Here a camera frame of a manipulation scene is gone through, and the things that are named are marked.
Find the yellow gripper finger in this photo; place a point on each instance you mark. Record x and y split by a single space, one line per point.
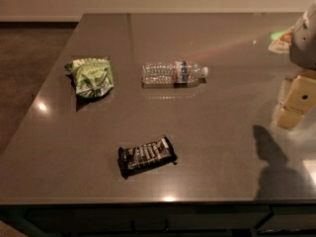
281 43
296 98

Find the clear plastic water bottle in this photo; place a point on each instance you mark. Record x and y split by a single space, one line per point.
172 72

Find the black candy bar wrapper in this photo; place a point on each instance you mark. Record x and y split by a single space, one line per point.
136 160

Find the green crumpled snack bag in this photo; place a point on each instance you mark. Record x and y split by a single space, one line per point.
92 77

